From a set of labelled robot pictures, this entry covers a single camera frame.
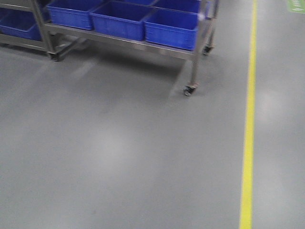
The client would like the steel rolling shelf rack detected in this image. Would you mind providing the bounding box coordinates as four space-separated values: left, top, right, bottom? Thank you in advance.
45 0 219 96

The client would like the steel shelf rack left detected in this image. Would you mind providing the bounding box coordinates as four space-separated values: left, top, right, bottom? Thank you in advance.
0 0 79 62

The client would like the blue bin on cart right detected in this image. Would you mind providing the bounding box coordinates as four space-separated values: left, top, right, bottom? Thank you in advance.
144 9 198 51

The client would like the blue bin on cart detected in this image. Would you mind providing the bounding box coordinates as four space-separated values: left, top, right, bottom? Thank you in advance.
144 9 198 51
90 0 153 41
46 0 107 30

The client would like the blue bin on cart middle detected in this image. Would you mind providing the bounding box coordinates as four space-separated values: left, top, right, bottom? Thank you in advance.
90 0 153 41

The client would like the blue bin on cart left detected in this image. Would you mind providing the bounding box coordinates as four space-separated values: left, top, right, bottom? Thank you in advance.
46 0 107 30

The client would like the blue bin far rack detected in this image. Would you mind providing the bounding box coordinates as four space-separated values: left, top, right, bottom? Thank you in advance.
0 10 42 41

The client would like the green floor sign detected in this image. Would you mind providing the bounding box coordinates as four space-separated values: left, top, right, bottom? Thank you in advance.
287 0 305 14

